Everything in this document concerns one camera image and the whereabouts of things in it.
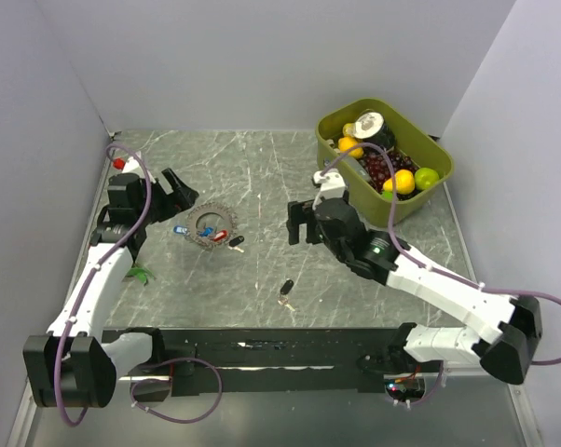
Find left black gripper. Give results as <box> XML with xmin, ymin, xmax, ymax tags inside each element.
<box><xmin>135</xmin><ymin>168</ymin><xmax>198</xmax><ymax>224</ymax></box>

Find blue key tag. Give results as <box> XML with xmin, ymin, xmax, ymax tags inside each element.
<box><xmin>173</xmin><ymin>225</ymin><xmax>188</xmax><ymax>235</ymax></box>

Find large metal keyring with keys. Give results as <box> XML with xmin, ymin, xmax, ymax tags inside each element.
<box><xmin>186</xmin><ymin>201</ymin><xmax>239</xmax><ymax>251</ymax></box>

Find red key tag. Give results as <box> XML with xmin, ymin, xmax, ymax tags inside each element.
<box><xmin>212</xmin><ymin>230</ymin><xmax>228</xmax><ymax>242</ymax></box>

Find black-headed key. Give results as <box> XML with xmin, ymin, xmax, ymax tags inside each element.
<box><xmin>278</xmin><ymin>279</ymin><xmax>294</xmax><ymax>312</ymax></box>
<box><xmin>227</xmin><ymin>236</ymin><xmax>244</xmax><ymax>253</ymax></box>

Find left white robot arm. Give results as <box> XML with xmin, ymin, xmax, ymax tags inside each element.
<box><xmin>22</xmin><ymin>168</ymin><xmax>198</xmax><ymax>408</ymax></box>

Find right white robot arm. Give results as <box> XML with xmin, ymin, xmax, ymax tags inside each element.
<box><xmin>286</xmin><ymin>198</ymin><xmax>542</xmax><ymax>385</ymax></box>

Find loose black-headed key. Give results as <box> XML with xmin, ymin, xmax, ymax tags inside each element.
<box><xmin>278</xmin><ymin>279</ymin><xmax>294</xmax><ymax>312</ymax></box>

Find red dragon fruit toy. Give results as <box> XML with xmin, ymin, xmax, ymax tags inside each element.
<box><xmin>125</xmin><ymin>264</ymin><xmax>156</xmax><ymax>287</ymax></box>

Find orange fruit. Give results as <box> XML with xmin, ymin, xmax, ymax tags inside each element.
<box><xmin>338</xmin><ymin>136</ymin><xmax>364</xmax><ymax>159</ymax></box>

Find dark red grapes bunch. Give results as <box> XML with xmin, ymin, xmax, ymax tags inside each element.
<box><xmin>359</xmin><ymin>149</ymin><xmax>418</xmax><ymax>200</ymax></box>

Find yellow pear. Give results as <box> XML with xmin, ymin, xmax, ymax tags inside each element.
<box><xmin>382</xmin><ymin>169</ymin><xmax>416</xmax><ymax>195</ymax></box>

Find black can with white lid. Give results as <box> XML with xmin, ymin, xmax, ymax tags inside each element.
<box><xmin>352</xmin><ymin>110</ymin><xmax>396</xmax><ymax>151</ymax></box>

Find green lime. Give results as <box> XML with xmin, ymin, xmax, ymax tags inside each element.
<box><xmin>414</xmin><ymin>168</ymin><xmax>441</xmax><ymax>191</ymax></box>

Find olive green plastic bin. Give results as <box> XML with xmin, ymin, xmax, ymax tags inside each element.
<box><xmin>316</xmin><ymin>98</ymin><xmax>454</xmax><ymax>226</ymax></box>

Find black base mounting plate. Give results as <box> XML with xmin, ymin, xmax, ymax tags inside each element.
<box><xmin>101</xmin><ymin>327</ymin><xmax>445</xmax><ymax>398</ymax></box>

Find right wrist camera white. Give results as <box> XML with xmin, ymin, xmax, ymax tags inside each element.
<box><xmin>312</xmin><ymin>169</ymin><xmax>348</xmax><ymax>209</ymax></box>

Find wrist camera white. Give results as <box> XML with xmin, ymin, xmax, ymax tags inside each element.
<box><xmin>312</xmin><ymin>169</ymin><xmax>348</xmax><ymax>209</ymax></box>
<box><xmin>111</xmin><ymin>156</ymin><xmax>156</xmax><ymax>183</ymax></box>

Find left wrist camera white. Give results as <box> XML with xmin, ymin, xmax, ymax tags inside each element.
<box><xmin>111</xmin><ymin>156</ymin><xmax>156</xmax><ymax>183</ymax></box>

